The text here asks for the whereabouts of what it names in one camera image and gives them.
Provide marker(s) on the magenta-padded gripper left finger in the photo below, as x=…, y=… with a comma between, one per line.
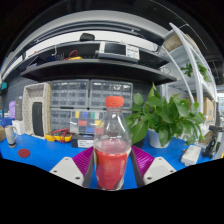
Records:
x=68, y=168

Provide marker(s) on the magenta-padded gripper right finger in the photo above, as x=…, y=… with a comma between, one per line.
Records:
x=156, y=168

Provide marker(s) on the black box with white label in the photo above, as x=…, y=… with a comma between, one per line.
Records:
x=81, y=140

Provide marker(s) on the yellow multimeter with red leads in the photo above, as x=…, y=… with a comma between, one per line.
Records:
x=60, y=136

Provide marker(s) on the small white plastic box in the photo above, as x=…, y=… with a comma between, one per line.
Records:
x=191, y=155

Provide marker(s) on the clear bottle red label orange cap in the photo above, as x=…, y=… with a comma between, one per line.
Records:
x=111, y=160

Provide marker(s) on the flat round red coaster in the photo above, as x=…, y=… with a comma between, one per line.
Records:
x=24, y=153

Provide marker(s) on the drawer cabinet with coloured drawers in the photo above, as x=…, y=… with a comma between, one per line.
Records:
x=85, y=122

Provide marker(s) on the grey small-parts drawer cabinet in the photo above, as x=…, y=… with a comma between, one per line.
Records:
x=69, y=94
x=60, y=119
x=110, y=94

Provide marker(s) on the green potted plant white pot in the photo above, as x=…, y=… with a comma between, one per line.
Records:
x=166, y=116

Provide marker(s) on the black metal stand device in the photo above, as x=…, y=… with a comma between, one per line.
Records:
x=211, y=143

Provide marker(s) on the small white cube box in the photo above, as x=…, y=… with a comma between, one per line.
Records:
x=18, y=127

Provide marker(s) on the white perforated box black insert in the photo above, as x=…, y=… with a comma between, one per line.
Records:
x=37, y=111

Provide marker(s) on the white mug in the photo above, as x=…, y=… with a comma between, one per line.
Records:
x=10, y=135

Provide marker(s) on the purple container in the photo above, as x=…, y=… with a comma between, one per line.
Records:
x=12, y=109

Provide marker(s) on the white metal shelf unit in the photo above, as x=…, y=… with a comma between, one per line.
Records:
x=196, y=80

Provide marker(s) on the black workbench shelf unit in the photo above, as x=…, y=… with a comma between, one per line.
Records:
x=100, y=68

